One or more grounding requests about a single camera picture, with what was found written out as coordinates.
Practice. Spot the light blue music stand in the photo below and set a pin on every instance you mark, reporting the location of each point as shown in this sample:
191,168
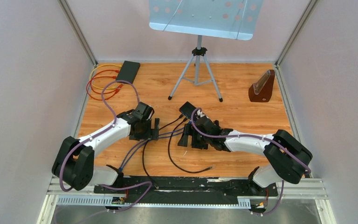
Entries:
229,19

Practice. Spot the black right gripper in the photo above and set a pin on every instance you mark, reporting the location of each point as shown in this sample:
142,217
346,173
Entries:
183,142

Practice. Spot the brown wooden metronome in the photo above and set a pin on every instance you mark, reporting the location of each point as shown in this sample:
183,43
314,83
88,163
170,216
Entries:
261,91

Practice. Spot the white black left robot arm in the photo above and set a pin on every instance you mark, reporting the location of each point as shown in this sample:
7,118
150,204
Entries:
74,164

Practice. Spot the black network switch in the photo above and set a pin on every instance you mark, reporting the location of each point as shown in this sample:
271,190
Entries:
186,109

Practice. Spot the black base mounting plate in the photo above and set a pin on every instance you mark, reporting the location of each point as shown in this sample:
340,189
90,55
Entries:
198,190

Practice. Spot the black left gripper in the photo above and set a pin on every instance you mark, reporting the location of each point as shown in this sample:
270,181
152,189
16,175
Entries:
152,134

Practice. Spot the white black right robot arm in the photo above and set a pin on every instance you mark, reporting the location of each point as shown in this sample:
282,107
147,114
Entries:
288,158

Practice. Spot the black spare switch box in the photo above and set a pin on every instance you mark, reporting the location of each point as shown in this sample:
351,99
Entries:
128,71

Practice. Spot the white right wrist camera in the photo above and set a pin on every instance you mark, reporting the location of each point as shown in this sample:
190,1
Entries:
199,114

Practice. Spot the aluminium frame rail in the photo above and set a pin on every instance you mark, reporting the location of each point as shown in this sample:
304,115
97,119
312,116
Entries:
304,203

